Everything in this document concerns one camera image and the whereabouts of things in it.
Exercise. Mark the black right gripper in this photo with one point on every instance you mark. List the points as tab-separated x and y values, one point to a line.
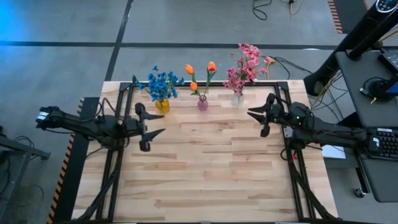
276	113

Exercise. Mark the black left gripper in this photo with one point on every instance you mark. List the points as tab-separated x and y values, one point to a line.
143	129

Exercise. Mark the blue artificial flower bunch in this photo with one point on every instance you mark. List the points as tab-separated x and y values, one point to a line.
174	84
154	82

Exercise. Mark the orange artificial tulip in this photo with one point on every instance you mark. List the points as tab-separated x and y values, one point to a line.
189	69
211	66
193	86

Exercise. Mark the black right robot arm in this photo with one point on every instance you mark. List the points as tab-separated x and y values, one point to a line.
329	130

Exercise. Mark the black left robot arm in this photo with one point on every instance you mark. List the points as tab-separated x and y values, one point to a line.
77	123

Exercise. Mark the yellow glass vase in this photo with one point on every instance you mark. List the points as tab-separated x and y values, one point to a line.
163	106

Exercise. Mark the clear glass vase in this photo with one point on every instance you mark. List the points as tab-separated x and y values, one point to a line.
237	101

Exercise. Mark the purple glass vase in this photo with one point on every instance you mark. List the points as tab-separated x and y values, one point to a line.
202	104

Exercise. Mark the white paper sheet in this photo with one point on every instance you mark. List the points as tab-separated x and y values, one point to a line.
334	152

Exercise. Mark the grey side desk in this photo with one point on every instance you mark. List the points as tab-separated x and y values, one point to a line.
351	93

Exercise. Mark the black tower fan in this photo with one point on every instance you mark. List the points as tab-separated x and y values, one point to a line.
345	51

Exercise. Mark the dark floor mat striped edge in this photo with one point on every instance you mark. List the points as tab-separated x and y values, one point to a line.
336	18

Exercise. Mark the black round monitor base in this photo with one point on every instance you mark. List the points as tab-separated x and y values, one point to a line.
381	88

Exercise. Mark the black monitor stand pole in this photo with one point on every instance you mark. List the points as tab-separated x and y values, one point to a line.
367	44

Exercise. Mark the black caster wheel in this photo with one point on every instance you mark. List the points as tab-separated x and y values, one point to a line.
360	193

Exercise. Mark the black keyboard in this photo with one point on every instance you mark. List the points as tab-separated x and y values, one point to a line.
390	144

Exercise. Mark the grey metal stand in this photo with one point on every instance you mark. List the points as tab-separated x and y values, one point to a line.
18	144

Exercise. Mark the black aluminium table frame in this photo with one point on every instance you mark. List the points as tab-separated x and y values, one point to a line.
220	84

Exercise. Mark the black hazard striped base plate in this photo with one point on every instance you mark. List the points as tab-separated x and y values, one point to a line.
74	174

